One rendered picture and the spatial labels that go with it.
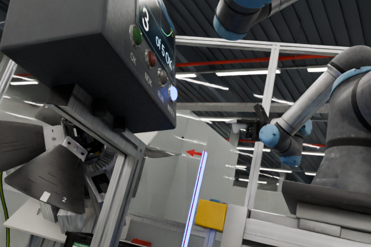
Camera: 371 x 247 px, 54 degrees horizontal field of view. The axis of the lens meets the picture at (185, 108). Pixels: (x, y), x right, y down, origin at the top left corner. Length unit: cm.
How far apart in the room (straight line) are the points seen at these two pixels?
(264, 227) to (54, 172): 68
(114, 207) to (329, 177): 35
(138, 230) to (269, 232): 135
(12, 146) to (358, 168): 105
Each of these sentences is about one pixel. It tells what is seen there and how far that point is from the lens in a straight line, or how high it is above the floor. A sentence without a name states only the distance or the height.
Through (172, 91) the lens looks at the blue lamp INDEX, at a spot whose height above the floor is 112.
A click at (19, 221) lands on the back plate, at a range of 137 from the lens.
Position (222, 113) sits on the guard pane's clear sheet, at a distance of 196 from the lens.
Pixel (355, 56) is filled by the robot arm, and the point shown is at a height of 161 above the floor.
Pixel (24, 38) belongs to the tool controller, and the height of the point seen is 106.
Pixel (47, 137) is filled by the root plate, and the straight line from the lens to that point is 132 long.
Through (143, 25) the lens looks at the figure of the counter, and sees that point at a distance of 46.
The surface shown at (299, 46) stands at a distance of 210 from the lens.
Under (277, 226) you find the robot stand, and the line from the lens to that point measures 61.
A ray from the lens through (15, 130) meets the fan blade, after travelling 135.
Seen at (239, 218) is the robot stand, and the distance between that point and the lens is 61.
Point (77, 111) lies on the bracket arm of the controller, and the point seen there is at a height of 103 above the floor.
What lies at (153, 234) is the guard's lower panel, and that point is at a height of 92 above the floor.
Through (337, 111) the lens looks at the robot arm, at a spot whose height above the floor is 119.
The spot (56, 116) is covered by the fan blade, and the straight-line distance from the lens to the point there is 150.
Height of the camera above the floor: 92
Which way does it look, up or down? 20 degrees up
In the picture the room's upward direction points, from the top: 14 degrees clockwise
